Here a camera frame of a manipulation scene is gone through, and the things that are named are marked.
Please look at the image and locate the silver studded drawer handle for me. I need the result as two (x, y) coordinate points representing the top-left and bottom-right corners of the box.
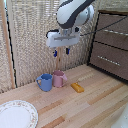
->
(96, 55), (122, 67)

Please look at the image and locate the white floral rim plate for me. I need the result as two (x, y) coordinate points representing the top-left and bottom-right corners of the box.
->
(0, 99), (40, 128)

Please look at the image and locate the dark brown drawer cabinet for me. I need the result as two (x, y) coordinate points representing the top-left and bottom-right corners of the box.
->
(86, 8), (128, 83)

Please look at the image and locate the wooden screen frame post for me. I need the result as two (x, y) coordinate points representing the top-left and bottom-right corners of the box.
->
(0, 0), (17, 90)

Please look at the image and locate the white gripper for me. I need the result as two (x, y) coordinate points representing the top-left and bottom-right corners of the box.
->
(45, 28), (81, 58)

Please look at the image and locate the yellow orange block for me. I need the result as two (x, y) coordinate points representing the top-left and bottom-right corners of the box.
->
(69, 81), (86, 94)

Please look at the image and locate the blue mug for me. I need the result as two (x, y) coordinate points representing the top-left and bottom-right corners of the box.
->
(35, 73), (54, 93)

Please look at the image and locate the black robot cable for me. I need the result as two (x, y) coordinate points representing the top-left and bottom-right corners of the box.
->
(79, 15), (128, 37)

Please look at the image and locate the white grey robot base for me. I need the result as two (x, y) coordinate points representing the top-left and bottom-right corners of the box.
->
(110, 112), (128, 128)

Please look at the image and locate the woven bamboo screen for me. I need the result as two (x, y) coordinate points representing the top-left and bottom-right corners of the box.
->
(0, 0), (128, 95)

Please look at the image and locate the brown drawer with studded handle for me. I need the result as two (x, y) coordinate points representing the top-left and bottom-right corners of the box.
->
(88, 41), (128, 81)

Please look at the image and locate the pink mug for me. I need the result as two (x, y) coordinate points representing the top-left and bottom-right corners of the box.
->
(51, 69), (69, 89)

